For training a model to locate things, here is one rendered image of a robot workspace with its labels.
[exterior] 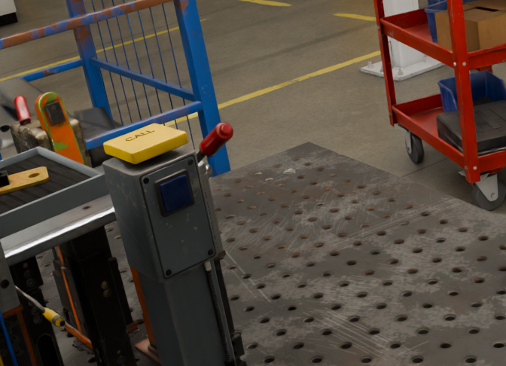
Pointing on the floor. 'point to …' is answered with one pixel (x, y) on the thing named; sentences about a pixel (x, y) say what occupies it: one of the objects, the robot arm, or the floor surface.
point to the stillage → (87, 49)
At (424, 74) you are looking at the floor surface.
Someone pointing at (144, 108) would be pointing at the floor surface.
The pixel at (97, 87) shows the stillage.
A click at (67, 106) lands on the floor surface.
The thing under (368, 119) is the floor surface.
